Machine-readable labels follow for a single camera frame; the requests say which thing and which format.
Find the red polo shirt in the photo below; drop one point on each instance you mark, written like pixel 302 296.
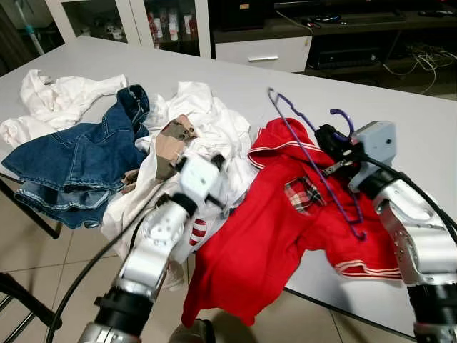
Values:
pixel 264 236

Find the black av receiver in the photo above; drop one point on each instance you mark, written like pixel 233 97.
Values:
pixel 346 58

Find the wide white drawer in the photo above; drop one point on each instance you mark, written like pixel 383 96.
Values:
pixel 260 53

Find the black television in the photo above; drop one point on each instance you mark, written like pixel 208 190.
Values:
pixel 343 7

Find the white tv cabinet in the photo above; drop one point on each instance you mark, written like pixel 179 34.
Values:
pixel 203 28

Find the white bottle red label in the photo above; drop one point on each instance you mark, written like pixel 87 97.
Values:
pixel 153 25
pixel 171 23
pixel 188 25

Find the blue denim jeans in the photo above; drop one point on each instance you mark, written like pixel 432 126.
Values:
pixel 78 157

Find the black speaker box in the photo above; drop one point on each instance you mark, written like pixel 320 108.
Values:
pixel 239 14

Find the white crumpled shirt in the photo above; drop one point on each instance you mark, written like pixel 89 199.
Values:
pixel 57 100

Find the dark brown curtain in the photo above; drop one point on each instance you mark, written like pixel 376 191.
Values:
pixel 11 43

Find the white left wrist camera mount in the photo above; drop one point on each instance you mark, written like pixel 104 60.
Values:
pixel 200 179

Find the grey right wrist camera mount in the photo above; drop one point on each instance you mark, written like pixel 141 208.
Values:
pixel 375 143

